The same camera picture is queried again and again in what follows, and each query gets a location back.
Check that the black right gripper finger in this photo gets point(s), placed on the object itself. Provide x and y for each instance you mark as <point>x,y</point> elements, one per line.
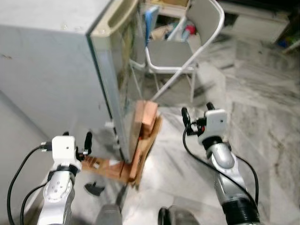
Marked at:
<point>211,107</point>
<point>186,117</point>

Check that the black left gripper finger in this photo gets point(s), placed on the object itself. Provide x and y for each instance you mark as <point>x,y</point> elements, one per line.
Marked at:
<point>88,140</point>
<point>66,134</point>

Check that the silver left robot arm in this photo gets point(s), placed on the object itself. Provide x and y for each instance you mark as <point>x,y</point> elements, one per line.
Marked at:
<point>56,197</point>

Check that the small black floor object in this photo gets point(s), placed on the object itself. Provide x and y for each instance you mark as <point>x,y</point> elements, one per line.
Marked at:
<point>93,189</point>

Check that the brown wooden platform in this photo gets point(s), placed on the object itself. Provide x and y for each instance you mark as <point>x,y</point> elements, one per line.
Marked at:
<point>145,140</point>

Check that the grey refrigerator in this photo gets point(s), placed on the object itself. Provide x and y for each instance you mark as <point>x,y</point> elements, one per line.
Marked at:
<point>47,70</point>

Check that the silver left robot leg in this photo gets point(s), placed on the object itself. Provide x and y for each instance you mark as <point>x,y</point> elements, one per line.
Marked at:
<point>108,215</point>

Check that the silver robot leg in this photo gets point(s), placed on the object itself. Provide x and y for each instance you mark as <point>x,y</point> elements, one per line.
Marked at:
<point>180,216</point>
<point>108,215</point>

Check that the silver right robot leg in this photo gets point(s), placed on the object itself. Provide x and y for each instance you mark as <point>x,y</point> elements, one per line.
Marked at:
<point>180,216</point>

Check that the white cabinet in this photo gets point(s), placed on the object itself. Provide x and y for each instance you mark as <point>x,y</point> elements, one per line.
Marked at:
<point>258,23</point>

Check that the blue cloth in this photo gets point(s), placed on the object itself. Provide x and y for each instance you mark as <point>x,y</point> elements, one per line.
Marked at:
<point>150,23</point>

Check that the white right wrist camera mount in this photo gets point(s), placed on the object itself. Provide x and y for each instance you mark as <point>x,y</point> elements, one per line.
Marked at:
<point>214,123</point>

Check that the grey chair white frame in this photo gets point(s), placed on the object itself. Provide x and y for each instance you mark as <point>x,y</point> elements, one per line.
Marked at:
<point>171,54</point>

